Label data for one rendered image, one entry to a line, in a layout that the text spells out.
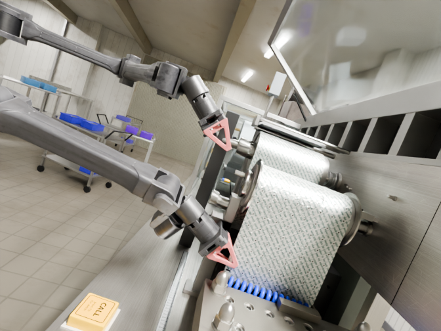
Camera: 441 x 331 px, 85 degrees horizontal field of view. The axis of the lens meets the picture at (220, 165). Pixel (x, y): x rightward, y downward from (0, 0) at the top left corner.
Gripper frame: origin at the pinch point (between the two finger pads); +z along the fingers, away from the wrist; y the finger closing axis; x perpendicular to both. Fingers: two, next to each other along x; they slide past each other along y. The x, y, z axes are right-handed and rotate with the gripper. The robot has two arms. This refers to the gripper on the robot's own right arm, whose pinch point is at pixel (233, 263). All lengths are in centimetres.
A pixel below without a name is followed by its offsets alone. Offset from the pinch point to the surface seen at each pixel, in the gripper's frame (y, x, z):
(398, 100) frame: -17, 64, -1
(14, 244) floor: -122, -161, -66
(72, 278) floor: -110, -133, -17
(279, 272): 0.2, 7.2, 8.4
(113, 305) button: 7.9, -23.6, -12.2
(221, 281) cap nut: 8.3, -2.0, -2.3
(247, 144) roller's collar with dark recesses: -28.0, 22.3, -18.6
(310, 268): 0.2, 13.6, 12.5
